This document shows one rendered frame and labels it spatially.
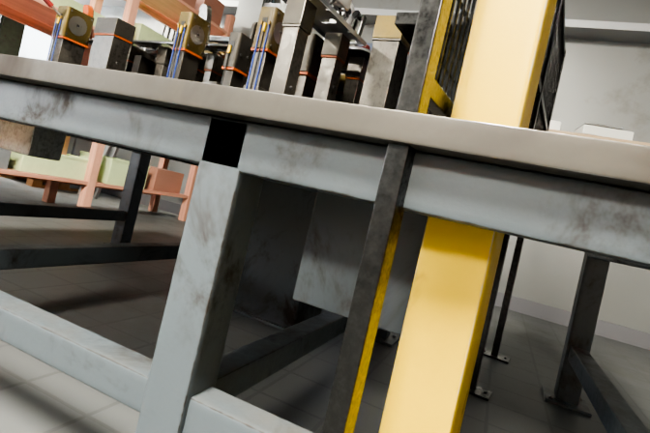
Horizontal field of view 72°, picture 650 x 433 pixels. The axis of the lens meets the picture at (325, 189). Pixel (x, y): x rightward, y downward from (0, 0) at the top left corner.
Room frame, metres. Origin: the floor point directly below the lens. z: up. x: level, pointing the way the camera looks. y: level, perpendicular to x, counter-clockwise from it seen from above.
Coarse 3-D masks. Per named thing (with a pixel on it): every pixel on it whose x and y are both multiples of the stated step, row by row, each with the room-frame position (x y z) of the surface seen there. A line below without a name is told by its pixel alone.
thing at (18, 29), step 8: (0, 16) 4.23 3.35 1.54; (0, 24) 4.22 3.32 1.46; (8, 24) 4.25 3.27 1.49; (16, 24) 4.31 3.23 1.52; (0, 32) 4.22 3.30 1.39; (8, 32) 4.27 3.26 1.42; (16, 32) 4.32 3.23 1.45; (0, 40) 4.23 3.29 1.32; (8, 40) 4.28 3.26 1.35; (16, 40) 4.33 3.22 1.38; (0, 48) 4.24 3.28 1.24; (8, 48) 4.29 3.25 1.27; (16, 48) 4.35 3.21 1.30
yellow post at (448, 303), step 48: (480, 0) 0.67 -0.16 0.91; (528, 0) 0.63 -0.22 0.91; (480, 48) 0.66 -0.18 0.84; (528, 48) 0.63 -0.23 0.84; (480, 96) 0.65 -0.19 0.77; (528, 96) 0.63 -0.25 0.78; (432, 240) 0.66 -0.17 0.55; (480, 240) 0.63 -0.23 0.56; (432, 288) 0.65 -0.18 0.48; (480, 288) 0.62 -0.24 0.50; (432, 336) 0.65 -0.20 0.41; (480, 336) 0.69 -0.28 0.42; (432, 384) 0.64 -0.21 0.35; (384, 432) 0.66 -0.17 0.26; (432, 432) 0.63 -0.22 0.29
